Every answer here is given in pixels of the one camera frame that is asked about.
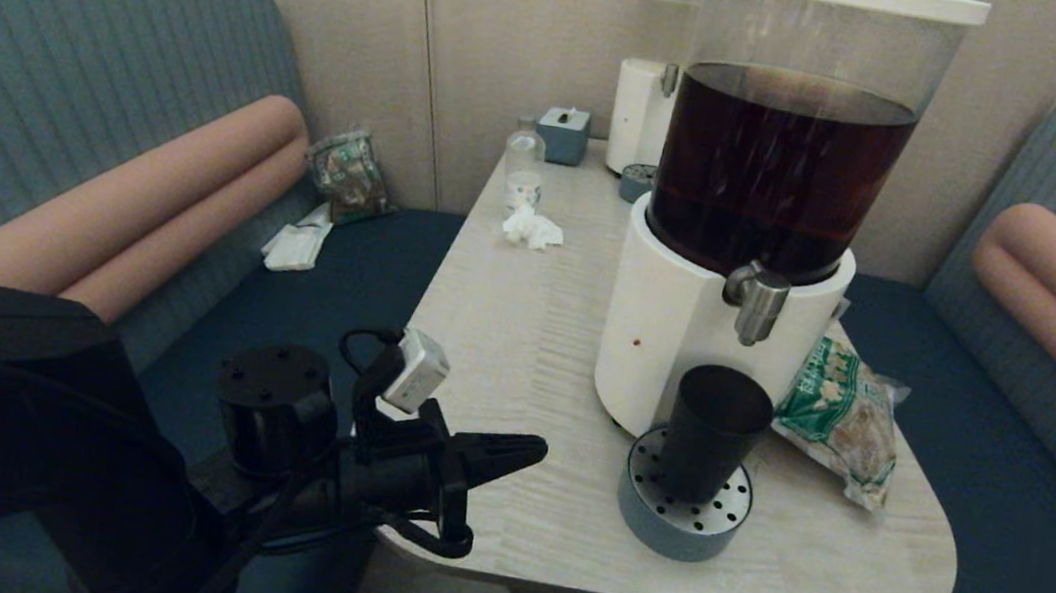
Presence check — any black plastic cup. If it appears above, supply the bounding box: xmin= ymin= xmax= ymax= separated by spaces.
xmin=654 ymin=359 xmax=781 ymax=513

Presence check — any round perforated drip tray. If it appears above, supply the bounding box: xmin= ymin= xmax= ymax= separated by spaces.
xmin=610 ymin=419 xmax=763 ymax=569

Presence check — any large dark tea dispenser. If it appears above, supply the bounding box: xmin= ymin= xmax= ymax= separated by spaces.
xmin=586 ymin=0 xmax=994 ymax=474

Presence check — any crumpled white tissue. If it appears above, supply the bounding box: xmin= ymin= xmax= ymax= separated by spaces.
xmin=500 ymin=201 xmax=569 ymax=253

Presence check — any white napkin pack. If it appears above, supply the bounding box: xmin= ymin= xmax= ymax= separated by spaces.
xmin=259 ymin=195 xmax=336 ymax=277

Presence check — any clear plastic bottle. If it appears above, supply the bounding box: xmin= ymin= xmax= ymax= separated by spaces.
xmin=499 ymin=114 xmax=552 ymax=213

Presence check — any clear dark snack bag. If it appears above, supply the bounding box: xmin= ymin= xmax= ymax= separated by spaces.
xmin=298 ymin=122 xmax=403 ymax=230

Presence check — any small round drip tray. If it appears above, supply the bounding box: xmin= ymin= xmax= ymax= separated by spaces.
xmin=617 ymin=160 xmax=663 ymax=207

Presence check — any blue-grey tissue box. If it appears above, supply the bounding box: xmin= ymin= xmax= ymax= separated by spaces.
xmin=534 ymin=103 xmax=594 ymax=168

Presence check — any green snack bag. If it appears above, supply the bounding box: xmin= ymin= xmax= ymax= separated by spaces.
xmin=762 ymin=328 xmax=916 ymax=515

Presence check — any empty white drink dispenser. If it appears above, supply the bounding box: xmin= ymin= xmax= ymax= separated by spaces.
xmin=604 ymin=0 xmax=716 ymax=185

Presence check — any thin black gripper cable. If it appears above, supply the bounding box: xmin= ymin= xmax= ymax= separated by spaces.
xmin=255 ymin=494 xmax=477 ymax=577

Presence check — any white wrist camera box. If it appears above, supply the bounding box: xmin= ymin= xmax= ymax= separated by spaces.
xmin=378 ymin=324 xmax=456 ymax=418

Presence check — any black camera cable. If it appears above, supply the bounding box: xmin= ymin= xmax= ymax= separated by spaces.
xmin=335 ymin=323 xmax=406 ymax=384

